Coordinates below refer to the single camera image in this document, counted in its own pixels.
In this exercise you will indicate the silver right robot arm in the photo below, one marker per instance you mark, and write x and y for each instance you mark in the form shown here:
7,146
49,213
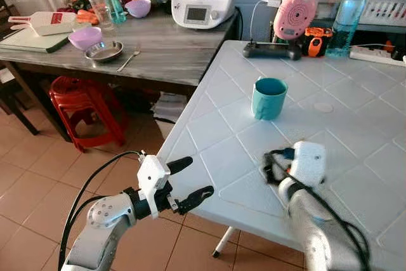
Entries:
314,226

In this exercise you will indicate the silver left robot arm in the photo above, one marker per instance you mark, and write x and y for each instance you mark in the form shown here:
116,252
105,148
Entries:
104,223

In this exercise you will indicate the white table leg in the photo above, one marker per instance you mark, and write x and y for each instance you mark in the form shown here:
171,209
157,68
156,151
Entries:
225,242

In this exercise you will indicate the stack of papers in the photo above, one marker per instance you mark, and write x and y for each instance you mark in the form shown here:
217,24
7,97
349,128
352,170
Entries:
168,107

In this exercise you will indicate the teal ceramic cup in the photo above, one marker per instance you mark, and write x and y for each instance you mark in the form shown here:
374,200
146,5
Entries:
269,98

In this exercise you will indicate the red plastic stool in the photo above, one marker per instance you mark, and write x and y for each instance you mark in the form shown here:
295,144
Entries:
82,109

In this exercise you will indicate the grey topped wooden table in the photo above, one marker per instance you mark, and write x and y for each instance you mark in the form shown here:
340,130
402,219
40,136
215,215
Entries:
171,52

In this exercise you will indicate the black game controller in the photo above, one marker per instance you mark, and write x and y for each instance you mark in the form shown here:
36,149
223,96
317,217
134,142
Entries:
273,50

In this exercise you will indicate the orange black gadget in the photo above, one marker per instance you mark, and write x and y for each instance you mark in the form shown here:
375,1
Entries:
315,41

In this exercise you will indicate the steel bowl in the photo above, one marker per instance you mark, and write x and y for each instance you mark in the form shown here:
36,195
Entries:
104,52

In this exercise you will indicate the white power strip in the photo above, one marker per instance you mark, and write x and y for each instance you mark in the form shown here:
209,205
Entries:
374,54

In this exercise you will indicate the pink round gadget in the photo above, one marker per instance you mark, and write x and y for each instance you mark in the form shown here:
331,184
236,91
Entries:
295,16

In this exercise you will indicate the blue clear water bottle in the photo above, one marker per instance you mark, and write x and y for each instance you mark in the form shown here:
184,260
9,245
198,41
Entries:
346,23

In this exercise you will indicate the purple plastic bowl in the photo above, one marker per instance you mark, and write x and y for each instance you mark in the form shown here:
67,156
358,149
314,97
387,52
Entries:
137,8
85,38

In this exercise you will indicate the clear drinking glass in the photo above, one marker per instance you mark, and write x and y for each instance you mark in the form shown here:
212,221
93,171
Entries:
101,16

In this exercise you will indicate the orange carrots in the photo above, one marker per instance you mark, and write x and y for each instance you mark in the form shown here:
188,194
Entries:
87,17

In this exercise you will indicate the dark wooden chair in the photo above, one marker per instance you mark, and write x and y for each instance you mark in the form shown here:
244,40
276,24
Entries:
13,93

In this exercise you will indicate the green cutting board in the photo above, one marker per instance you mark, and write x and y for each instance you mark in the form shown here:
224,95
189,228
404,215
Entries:
35,41

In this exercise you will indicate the white red plastic scoop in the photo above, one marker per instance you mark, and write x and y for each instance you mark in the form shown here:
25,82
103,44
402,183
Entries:
51,22

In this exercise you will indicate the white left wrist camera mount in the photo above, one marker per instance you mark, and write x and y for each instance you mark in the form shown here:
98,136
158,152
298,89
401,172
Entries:
152,176

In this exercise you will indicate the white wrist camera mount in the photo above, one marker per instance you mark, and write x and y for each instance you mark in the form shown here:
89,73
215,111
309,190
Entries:
152,176
309,163

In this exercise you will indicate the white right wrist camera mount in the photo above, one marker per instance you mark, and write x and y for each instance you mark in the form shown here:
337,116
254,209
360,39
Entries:
309,163

